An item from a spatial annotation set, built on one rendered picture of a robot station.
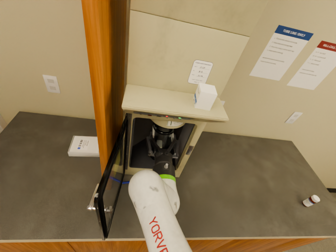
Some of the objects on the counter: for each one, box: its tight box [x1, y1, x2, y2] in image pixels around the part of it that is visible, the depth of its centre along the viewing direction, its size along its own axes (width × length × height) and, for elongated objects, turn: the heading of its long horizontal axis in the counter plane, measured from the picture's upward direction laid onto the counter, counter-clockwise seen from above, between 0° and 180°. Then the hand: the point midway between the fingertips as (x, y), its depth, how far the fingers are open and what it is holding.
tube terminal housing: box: [125, 9, 250, 178], centre depth 79 cm, size 25×32×77 cm
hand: (162, 132), depth 86 cm, fingers closed on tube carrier, 9 cm apart
